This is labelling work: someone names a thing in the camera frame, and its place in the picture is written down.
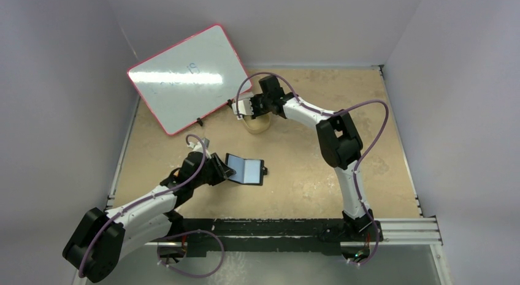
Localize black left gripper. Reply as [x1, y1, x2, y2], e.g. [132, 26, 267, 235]
[191, 153, 235, 189]

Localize black card holder wallet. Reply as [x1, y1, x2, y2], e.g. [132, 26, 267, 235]
[225, 153, 269, 186]

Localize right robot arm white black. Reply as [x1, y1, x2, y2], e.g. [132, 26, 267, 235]
[227, 72, 380, 240]

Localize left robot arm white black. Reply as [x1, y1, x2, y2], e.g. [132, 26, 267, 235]
[62, 151, 236, 283]

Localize grey card stack in tray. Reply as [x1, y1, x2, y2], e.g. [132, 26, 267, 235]
[233, 97, 253, 118]

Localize beige oval card tray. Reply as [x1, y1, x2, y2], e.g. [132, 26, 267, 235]
[231, 97, 271, 134]

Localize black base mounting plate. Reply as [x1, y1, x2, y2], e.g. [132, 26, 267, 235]
[163, 218, 383, 259]

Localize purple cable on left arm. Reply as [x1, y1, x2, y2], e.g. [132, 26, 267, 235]
[78, 134, 207, 279]

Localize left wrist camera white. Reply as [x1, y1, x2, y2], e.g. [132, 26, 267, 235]
[188, 138, 211, 158]

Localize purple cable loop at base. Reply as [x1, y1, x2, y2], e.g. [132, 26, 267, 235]
[156, 229, 226, 279]

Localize white board with pink frame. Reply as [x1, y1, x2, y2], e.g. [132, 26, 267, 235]
[127, 24, 252, 135]

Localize purple cable at right base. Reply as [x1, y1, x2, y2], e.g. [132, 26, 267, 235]
[345, 222, 389, 268]

